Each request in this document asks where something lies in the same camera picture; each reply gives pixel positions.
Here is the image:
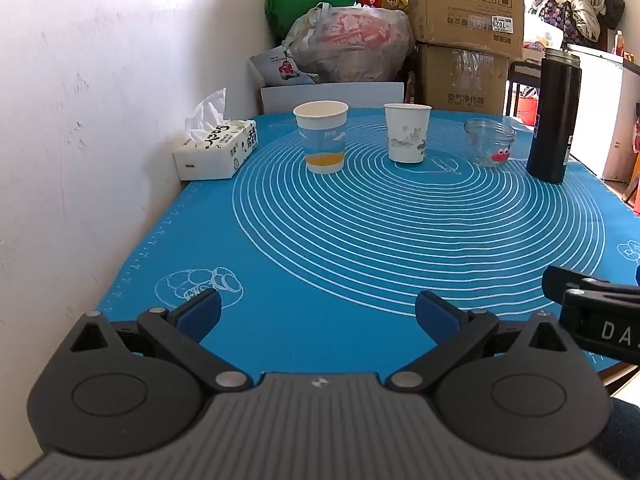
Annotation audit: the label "black chair frame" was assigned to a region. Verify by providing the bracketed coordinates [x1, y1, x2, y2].
[505, 59, 544, 117]

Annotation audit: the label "small grey bag, red print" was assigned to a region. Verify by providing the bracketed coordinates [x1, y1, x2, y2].
[249, 44, 321, 87]

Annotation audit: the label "blue silicone baking mat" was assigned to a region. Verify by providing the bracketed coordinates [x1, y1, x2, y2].
[95, 105, 640, 386]

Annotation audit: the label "cardboard box with clear tape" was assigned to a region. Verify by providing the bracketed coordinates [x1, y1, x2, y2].
[416, 42, 511, 116]

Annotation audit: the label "clear plastic bag, red contents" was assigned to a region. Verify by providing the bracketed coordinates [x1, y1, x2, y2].
[282, 3, 416, 84]

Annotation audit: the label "paper cup with grey print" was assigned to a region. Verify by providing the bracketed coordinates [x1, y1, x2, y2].
[383, 103, 432, 164]

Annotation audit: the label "white tissue box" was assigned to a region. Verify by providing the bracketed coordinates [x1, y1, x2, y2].
[172, 87, 258, 181]

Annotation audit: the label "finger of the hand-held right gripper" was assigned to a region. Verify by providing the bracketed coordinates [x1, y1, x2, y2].
[542, 265, 640, 304]

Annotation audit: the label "white flat box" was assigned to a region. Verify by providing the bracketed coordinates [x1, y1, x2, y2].
[260, 81, 406, 115]

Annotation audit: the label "red bucket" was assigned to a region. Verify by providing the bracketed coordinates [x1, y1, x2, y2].
[516, 96, 541, 126]

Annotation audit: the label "glass jar with red print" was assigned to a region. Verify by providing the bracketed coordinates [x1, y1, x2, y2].
[463, 118, 517, 168]

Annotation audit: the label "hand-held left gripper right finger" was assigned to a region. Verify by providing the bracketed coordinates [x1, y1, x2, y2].
[387, 290, 576, 394]

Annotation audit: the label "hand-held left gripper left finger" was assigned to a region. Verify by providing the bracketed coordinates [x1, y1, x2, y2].
[67, 287, 252, 394]

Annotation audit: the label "paper cup with orange band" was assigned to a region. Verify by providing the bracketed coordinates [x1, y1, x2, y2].
[293, 100, 349, 175]

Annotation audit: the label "floral cloth bag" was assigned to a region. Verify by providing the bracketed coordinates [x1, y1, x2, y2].
[527, 0, 586, 44]

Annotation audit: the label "white chest freezer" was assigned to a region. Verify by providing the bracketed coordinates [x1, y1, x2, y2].
[565, 42, 640, 184]

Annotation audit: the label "large cardboard box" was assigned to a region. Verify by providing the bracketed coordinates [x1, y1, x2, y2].
[406, 0, 526, 59]

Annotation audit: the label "black thermos bottle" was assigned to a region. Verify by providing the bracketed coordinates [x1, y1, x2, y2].
[525, 48, 583, 184]

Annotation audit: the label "person's leg in dark pants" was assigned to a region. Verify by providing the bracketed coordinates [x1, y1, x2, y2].
[596, 397, 640, 480]

